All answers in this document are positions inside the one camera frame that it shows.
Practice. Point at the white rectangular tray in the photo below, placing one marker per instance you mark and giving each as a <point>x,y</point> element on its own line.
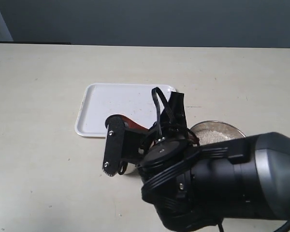
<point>102,100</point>

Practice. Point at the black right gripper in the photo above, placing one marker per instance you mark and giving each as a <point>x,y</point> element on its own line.
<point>168,137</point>

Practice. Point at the shiny steel cup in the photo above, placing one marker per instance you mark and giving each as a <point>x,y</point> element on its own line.
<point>130,168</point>

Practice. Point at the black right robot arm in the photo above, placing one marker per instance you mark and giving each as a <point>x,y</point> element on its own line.
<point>193,186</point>

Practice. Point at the steel bowl of rice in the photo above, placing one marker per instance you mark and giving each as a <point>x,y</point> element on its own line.
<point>215,131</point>

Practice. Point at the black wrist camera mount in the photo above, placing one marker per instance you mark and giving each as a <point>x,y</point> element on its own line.
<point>122,146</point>

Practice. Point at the brown wooden spoon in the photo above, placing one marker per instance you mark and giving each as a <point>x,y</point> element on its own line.
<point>133,125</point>

